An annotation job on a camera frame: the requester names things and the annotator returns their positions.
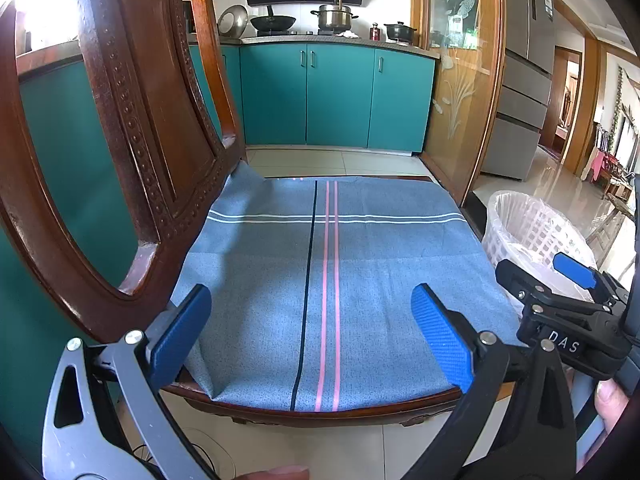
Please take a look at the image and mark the brown wooden door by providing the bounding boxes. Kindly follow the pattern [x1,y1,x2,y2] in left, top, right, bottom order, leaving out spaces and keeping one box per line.
[541,46,583,151]

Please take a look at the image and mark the black wok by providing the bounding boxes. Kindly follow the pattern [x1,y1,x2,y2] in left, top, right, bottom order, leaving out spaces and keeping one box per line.
[250,5,297,33]

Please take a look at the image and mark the steel cooking pot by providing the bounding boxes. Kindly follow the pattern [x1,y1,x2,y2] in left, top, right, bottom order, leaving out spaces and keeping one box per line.
[311,0,360,31]

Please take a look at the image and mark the blue striped seat cloth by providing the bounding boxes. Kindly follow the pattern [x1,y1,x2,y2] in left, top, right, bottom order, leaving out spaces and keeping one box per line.
[170,162,521,413]

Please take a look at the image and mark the black clay pot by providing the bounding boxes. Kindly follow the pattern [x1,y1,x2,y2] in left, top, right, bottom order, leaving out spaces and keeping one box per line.
[384,21,417,43]

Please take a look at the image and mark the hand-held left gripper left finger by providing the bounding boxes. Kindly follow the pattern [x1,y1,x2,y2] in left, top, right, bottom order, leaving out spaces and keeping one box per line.
[41,283,221,480]

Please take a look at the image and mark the wooden bench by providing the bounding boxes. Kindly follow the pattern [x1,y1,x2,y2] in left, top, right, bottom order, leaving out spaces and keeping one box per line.
[595,175,640,221]

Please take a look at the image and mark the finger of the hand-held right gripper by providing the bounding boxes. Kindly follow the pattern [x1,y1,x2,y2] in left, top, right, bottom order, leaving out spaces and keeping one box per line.
[552,252,630,313]
[495,258,606,313]

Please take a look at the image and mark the carved wooden chair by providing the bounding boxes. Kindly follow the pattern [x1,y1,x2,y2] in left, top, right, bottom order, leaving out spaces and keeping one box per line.
[0,0,516,428]

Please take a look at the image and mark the wooden framed glass door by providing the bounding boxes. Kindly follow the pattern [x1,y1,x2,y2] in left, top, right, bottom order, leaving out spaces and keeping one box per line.
[410,0,506,208]

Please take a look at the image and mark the person's left hand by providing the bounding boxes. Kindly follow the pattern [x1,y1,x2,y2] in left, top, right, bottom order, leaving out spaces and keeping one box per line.
[239,465,311,480]

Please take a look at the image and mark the steel pan lid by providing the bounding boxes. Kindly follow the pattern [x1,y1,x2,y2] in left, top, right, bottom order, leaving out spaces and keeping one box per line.
[217,4,249,37]

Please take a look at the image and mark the person's right hand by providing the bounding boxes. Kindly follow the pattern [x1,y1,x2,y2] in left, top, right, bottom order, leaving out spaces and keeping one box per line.
[595,379,632,436]

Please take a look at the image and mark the black cable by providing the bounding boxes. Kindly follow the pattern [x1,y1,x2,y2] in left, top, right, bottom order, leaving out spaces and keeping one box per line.
[132,427,236,478]

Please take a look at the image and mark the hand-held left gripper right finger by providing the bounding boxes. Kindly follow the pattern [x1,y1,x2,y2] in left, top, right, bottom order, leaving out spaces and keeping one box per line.
[410,282,576,480]

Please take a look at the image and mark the gas stove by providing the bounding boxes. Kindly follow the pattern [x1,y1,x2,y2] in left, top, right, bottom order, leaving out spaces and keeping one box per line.
[255,29,351,37]

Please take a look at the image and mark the grey refrigerator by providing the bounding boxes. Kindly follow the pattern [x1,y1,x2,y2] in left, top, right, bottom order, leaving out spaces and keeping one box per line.
[480,0,557,182]

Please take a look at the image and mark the green vine garland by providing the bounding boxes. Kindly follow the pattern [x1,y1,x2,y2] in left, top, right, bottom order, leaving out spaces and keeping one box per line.
[610,65,626,151]

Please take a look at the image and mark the white plastic lattice basket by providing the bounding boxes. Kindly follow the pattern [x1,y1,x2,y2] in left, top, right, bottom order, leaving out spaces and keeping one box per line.
[482,190,598,303]

